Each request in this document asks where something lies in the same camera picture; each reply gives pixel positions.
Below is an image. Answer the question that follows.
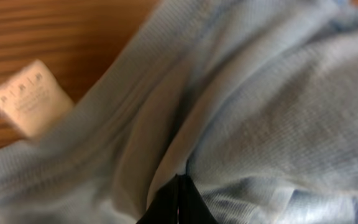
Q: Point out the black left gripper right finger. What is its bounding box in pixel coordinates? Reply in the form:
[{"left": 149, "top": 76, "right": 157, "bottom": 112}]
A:
[{"left": 178, "top": 175, "right": 218, "bottom": 224}]

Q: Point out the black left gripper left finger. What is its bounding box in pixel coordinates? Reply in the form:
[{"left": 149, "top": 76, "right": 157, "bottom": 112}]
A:
[{"left": 137, "top": 175, "right": 178, "bottom": 224}]

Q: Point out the light blue printed t-shirt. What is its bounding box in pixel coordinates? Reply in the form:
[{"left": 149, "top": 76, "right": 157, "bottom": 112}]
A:
[{"left": 0, "top": 1, "right": 358, "bottom": 223}]

